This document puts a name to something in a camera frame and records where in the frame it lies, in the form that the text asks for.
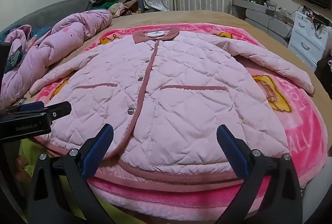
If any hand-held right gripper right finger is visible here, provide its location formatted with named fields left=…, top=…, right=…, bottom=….
left=216, top=124, right=303, bottom=224

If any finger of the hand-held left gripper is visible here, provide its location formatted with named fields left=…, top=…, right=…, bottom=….
left=42, top=101, right=72, bottom=121
left=5, top=101, right=46, bottom=116

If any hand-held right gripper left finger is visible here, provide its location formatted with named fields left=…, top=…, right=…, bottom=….
left=27, top=123, right=115, bottom=224

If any pink quilted jacket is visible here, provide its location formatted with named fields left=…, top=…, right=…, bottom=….
left=29, top=27, right=315, bottom=171

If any pile of clothes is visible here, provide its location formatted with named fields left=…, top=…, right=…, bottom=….
left=91, top=0, right=146, bottom=18

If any person's left hand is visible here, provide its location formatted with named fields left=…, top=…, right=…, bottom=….
left=15, top=156, right=30, bottom=180

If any yellow-green cloth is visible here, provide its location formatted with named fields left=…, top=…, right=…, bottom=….
left=19, top=139, right=142, bottom=224

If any pink patterned quilt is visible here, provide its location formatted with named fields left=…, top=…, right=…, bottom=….
left=0, top=9, right=113, bottom=107

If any pink printed blanket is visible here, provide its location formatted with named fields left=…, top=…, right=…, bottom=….
left=34, top=23, right=328, bottom=217

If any grey cushion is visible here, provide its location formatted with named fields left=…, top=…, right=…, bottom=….
left=0, top=0, right=92, bottom=32

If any tan bed sheet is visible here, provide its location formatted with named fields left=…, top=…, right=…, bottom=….
left=0, top=10, right=332, bottom=188

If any dark cloth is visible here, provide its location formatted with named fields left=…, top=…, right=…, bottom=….
left=315, top=56, right=332, bottom=85

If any white drawer cabinet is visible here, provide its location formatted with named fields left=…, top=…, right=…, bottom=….
left=288, top=10, right=332, bottom=65

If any grey desk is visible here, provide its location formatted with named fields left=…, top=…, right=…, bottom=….
left=232, top=0, right=295, bottom=46

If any row of small desk items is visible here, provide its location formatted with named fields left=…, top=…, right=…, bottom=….
left=235, top=0, right=295, bottom=24

